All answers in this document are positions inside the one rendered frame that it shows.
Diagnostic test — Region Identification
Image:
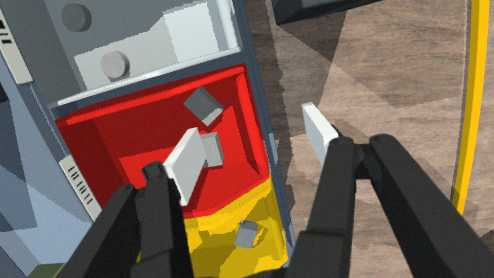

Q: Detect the yellow bar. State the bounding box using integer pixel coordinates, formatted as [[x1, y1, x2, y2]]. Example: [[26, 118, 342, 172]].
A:
[[452, 0, 489, 215]]

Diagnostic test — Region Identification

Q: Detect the dark grey disc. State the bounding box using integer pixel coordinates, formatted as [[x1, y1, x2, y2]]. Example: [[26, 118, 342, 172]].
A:
[[62, 3, 92, 32]]

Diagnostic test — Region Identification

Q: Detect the red bin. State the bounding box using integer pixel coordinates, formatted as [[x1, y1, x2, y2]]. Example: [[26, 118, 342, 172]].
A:
[[55, 64, 267, 219]]

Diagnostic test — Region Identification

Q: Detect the grey metal disc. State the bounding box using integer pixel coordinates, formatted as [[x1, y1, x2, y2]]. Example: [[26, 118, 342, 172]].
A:
[[101, 51, 130, 78]]

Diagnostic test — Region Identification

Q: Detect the grey steel block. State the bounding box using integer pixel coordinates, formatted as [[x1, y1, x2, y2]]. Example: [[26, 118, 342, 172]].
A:
[[183, 86, 224, 126], [235, 219, 258, 249], [200, 132, 224, 168]]

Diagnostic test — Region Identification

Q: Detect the blue-grey metal shelf rack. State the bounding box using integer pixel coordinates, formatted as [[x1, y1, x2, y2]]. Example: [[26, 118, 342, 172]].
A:
[[0, 0, 296, 278]]

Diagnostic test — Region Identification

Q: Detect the grey open bin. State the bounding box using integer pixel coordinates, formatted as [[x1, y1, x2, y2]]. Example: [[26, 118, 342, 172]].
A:
[[0, 0, 240, 109]]

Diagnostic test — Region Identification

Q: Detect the yellow open bin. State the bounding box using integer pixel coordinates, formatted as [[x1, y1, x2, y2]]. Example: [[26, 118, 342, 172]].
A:
[[184, 177, 286, 278]]

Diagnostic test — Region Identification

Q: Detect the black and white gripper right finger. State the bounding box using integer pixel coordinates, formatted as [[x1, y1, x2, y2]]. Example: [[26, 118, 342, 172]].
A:
[[284, 102, 494, 278]]

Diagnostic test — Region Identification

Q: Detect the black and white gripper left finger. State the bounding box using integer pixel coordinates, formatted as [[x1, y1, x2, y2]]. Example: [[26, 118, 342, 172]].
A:
[[57, 127, 207, 278]]

